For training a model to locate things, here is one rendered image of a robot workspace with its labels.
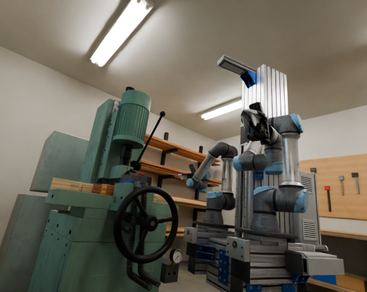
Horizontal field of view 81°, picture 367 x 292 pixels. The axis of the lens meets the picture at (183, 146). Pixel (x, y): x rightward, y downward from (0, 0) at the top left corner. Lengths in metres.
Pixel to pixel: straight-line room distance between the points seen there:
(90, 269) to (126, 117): 0.73
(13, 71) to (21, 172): 1.36
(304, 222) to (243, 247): 0.65
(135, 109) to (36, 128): 2.46
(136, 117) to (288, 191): 0.88
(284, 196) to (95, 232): 0.89
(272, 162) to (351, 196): 2.98
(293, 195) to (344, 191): 2.76
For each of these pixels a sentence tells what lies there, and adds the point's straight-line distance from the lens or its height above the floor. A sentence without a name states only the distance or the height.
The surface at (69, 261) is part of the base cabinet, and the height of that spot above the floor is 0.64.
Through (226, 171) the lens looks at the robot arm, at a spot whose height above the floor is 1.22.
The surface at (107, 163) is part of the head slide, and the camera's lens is 1.28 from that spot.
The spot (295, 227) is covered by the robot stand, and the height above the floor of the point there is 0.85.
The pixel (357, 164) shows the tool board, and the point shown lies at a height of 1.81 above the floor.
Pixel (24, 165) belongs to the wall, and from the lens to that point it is 3.47.
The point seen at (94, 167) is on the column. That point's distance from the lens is 1.36.
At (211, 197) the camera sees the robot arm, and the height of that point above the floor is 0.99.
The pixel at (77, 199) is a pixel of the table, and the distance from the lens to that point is 0.97.
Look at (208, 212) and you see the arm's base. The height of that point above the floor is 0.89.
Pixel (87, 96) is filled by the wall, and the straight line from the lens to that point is 3.88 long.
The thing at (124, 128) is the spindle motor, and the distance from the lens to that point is 1.20.
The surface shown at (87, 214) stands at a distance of 0.99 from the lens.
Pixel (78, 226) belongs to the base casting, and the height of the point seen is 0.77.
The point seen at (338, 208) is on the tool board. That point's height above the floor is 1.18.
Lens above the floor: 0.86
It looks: 18 degrees up
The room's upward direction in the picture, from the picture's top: 6 degrees clockwise
